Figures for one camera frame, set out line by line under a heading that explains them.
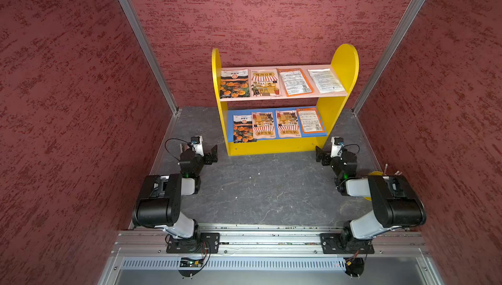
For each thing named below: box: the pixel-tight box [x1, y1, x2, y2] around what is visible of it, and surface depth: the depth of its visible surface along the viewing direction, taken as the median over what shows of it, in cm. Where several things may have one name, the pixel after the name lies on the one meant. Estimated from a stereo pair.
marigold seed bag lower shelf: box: [233, 114, 258, 144], surface depth 94 cm
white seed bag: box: [307, 67, 346, 94], surface depth 77 cm
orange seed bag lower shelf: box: [296, 107, 325, 135], surface depth 99 cm
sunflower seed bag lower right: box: [275, 109, 302, 138], surface depth 97 cm
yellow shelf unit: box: [211, 43, 360, 157], surface depth 81 cm
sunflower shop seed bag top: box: [250, 68, 283, 98], surface depth 76 cm
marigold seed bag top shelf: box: [219, 68, 251, 99], surface depth 75 cm
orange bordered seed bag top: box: [276, 67, 315, 97], surface depth 77 cm
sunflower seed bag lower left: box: [251, 111, 276, 140], surface depth 96 cm
